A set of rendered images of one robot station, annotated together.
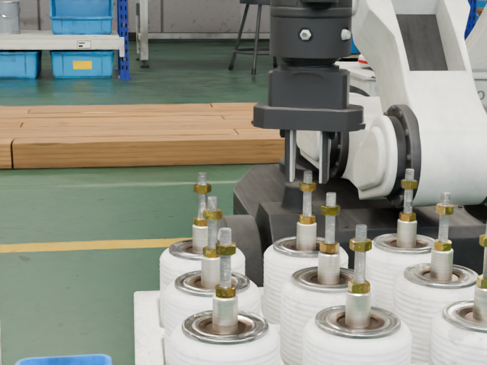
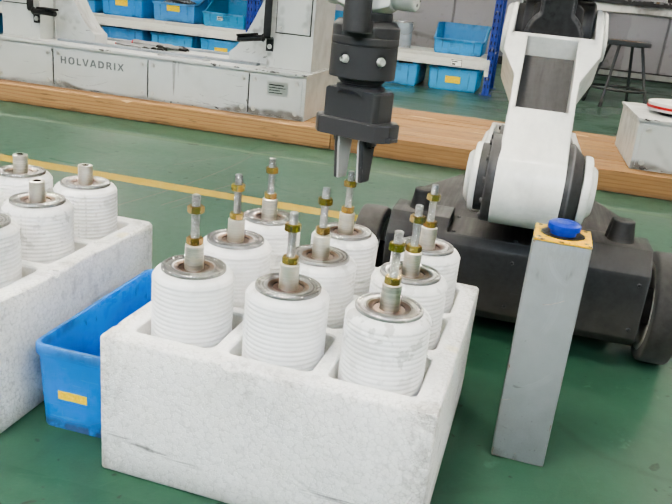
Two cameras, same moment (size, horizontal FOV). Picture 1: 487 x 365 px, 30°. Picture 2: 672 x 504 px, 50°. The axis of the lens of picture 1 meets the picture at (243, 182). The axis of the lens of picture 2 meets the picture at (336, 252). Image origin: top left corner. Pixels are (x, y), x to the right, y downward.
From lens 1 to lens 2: 44 cm
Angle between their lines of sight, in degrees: 23
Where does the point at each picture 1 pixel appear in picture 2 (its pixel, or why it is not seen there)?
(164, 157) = (446, 160)
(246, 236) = (370, 221)
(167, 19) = not seen: hidden behind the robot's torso
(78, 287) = not seen: hidden behind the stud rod
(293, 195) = (418, 197)
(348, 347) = (258, 301)
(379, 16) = (508, 55)
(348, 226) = (454, 230)
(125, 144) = (416, 144)
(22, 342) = not seen: hidden behind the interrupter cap
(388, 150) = (471, 171)
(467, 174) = (534, 203)
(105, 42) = (474, 63)
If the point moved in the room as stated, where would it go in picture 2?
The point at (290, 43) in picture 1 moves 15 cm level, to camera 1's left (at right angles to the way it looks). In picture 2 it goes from (335, 63) to (235, 50)
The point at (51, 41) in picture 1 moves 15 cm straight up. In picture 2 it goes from (430, 57) to (433, 35)
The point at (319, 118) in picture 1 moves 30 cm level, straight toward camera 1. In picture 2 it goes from (354, 129) to (212, 161)
